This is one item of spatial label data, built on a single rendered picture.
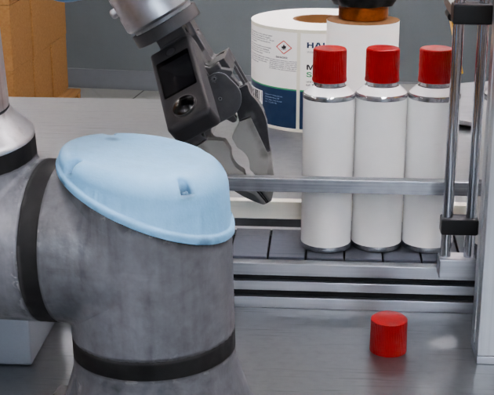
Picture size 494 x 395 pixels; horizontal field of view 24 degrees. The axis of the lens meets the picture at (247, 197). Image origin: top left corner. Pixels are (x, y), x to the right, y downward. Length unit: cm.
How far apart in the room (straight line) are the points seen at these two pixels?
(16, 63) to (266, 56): 298
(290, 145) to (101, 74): 443
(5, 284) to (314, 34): 88
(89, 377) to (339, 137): 43
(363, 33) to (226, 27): 437
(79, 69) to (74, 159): 521
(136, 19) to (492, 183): 38
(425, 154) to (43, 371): 42
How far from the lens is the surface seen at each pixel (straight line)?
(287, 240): 119
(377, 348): 106
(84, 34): 594
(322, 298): 115
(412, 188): 112
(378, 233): 115
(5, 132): 79
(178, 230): 74
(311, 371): 103
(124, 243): 74
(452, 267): 110
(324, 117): 111
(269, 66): 162
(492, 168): 99
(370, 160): 113
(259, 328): 111
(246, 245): 117
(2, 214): 78
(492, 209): 100
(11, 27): 448
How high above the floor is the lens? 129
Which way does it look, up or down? 18 degrees down
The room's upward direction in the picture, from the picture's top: straight up
